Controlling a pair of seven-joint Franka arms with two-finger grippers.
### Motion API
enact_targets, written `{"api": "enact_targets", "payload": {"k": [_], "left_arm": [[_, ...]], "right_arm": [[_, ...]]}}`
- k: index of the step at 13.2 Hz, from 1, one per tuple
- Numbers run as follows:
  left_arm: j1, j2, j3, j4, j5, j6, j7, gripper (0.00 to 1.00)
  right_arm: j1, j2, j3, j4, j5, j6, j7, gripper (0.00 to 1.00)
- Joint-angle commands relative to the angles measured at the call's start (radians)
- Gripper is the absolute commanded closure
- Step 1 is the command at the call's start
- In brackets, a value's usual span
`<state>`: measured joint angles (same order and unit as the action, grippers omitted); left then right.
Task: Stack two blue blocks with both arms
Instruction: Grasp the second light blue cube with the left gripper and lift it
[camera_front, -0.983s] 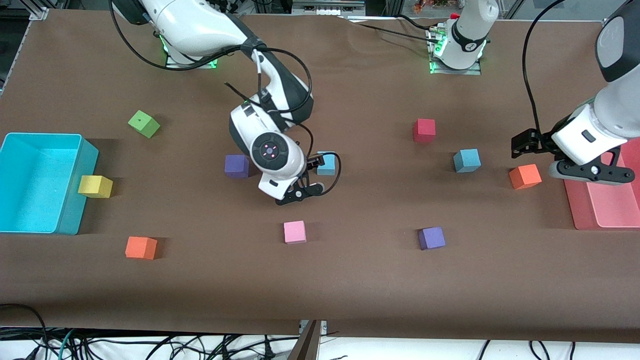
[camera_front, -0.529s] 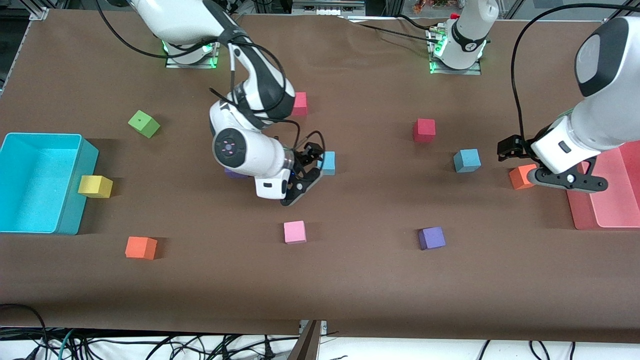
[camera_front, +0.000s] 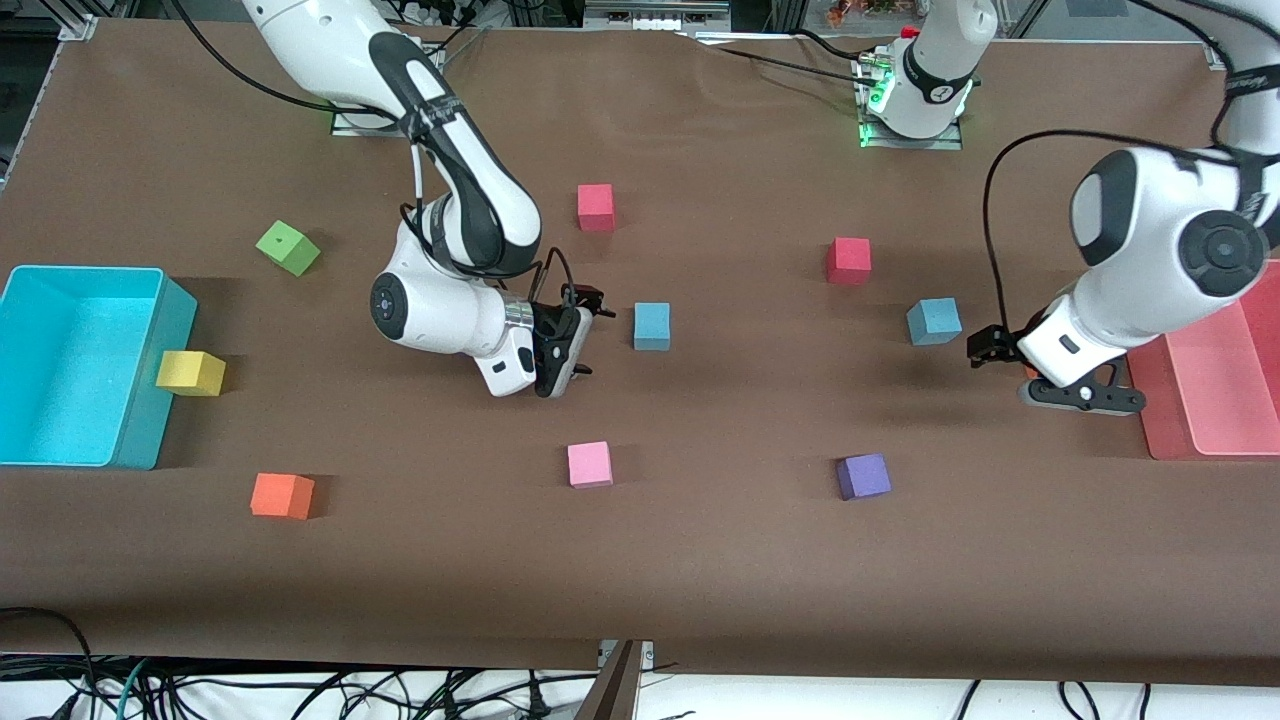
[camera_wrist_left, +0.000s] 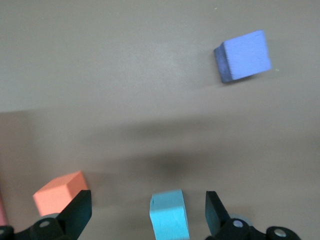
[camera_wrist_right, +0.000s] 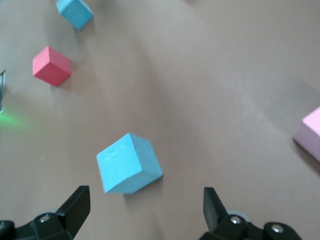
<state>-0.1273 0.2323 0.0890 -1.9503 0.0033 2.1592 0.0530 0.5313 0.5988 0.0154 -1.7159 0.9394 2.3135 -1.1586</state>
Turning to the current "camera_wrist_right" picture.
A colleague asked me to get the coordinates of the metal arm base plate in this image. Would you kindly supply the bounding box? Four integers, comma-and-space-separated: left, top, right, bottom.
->
0, 69, 7, 112

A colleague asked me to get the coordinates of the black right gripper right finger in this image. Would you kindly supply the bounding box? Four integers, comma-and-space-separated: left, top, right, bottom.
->
198, 187, 303, 240

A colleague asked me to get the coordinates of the blue foam cube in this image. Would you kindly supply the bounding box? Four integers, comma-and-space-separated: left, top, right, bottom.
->
96, 132, 165, 195
55, 0, 95, 31

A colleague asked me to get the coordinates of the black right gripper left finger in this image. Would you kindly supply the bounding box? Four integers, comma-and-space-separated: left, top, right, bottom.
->
0, 185, 91, 240

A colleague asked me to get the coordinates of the red foam cube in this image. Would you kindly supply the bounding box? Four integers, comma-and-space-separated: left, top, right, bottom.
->
31, 45, 72, 88

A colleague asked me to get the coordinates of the brown table cover sheet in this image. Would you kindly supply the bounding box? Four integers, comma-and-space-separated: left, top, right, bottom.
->
0, 0, 320, 240

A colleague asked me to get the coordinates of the pink foam cube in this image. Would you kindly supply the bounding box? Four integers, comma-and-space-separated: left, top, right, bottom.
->
292, 106, 320, 163

